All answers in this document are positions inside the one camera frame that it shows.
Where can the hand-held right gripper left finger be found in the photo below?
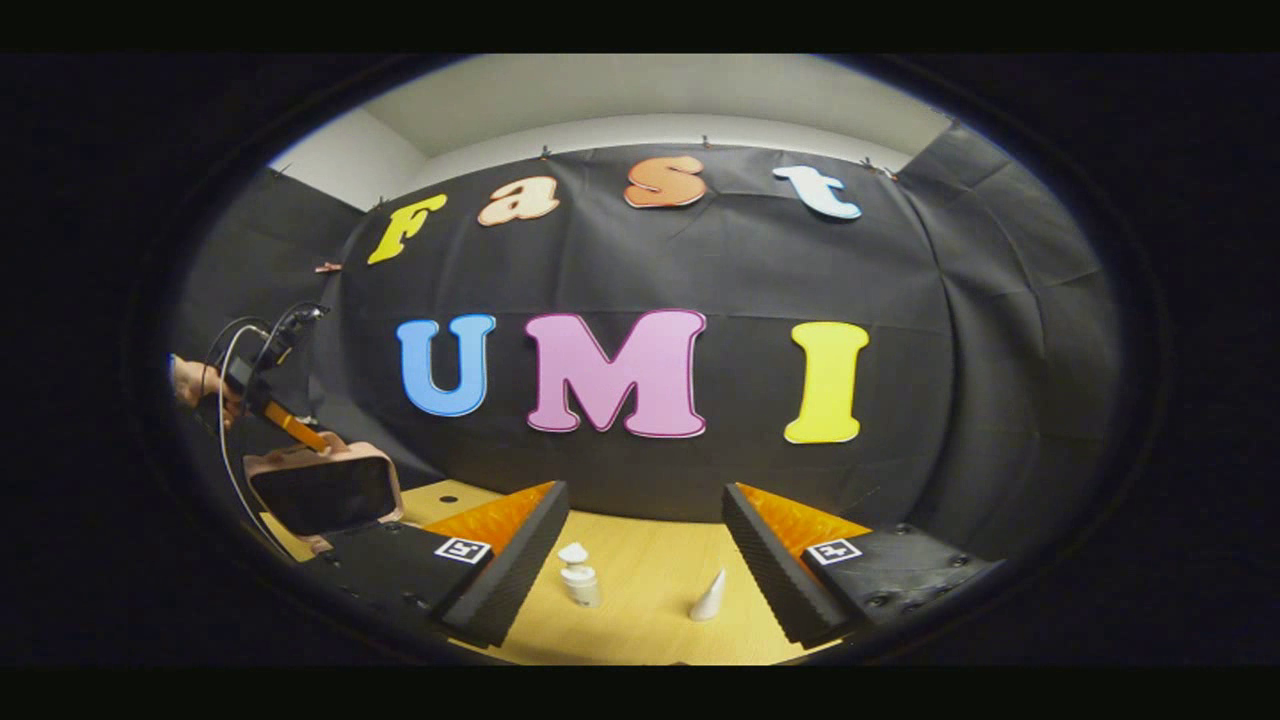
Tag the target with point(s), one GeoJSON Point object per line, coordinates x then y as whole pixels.
{"type": "Point", "coordinates": [520, 570]}

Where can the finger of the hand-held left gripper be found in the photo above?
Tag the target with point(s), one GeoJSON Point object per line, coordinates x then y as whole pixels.
{"type": "Point", "coordinates": [295, 428]}

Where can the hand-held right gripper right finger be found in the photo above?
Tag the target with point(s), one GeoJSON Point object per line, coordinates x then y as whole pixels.
{"type": "Point", "coordinates": [775, 570]}

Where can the white pump bottle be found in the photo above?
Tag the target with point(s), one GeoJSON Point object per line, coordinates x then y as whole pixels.
{"type": "Point", "coordinates": [580, 582]}

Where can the pink suitcase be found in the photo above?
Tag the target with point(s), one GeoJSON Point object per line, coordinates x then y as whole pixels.
{"type": "Point", "coordinates": [320, 490]}

